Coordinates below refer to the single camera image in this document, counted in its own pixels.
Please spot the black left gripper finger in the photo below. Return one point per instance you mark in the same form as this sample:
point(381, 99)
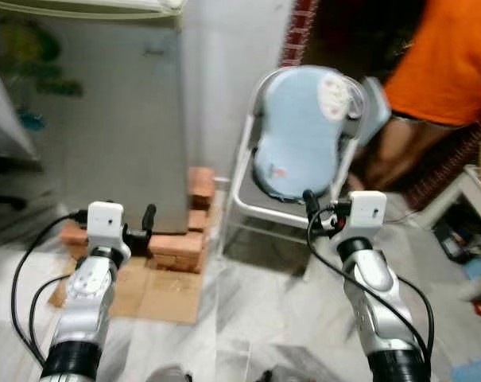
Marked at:
point(149, 219)

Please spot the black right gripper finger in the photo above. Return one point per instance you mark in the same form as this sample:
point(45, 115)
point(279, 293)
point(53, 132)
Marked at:
point(312, 203)

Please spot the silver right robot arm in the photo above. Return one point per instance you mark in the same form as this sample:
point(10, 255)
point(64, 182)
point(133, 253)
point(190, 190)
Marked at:
point(371, 274)

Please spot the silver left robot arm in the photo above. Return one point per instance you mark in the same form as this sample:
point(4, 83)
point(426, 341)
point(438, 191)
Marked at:
point(85, 294)

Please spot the small grey white fridge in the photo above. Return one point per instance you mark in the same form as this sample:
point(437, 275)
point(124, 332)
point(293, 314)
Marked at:
point(121, 119)

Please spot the orange clay brick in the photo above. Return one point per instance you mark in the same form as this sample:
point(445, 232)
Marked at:
point(198, 220)
point(176, 245)
point(73, 235)
point(202, 183)

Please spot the flat brown cardboard sheet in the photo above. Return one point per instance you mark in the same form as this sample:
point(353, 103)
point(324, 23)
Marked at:
point(160, 294)

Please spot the light blue baby chair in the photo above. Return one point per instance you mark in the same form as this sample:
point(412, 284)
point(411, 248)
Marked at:
point(300, 135)

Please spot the small black device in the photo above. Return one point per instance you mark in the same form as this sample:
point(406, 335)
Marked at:
point(447, 240)

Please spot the pale blue plastic board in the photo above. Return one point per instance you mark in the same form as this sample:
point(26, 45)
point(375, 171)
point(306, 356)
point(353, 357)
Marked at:
point(375, 107)

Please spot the white low rack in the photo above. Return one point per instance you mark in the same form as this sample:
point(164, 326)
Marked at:
point(455, 187)

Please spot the small blue plastic object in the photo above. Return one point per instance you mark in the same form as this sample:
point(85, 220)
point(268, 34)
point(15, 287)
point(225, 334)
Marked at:
point(479, 267)

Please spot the dark red patterned rug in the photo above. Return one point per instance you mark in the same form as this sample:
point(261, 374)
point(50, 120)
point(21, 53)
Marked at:
point(463, 171)

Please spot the grey left robot leg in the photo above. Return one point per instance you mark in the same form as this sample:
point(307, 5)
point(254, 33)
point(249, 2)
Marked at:
point(168, 375)

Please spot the grey robot leg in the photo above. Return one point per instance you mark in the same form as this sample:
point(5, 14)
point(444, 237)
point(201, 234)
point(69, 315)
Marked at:
point(168, 375)
point(288, 376)

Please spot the grey right robot leg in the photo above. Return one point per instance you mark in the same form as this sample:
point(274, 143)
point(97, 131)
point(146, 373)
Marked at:
point(288, 376)

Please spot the red white patterned strip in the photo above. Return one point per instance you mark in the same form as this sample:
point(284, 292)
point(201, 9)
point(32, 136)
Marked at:
point(297, 36)

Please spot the person in orange shirt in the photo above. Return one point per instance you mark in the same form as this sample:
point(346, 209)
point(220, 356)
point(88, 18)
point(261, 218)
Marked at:
point(447, 64)

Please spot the blue plastic box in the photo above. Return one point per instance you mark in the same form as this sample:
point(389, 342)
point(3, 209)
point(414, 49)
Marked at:
point(475, 372)

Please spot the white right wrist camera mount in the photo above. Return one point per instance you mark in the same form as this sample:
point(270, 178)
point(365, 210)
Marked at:
point(367, 211)

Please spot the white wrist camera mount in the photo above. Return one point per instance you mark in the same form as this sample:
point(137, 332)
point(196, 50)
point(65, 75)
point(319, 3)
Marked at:
point(105, 219)
point(367, 211)

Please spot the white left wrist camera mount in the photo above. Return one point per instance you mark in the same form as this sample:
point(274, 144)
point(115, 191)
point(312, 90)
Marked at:
point(105, 219)

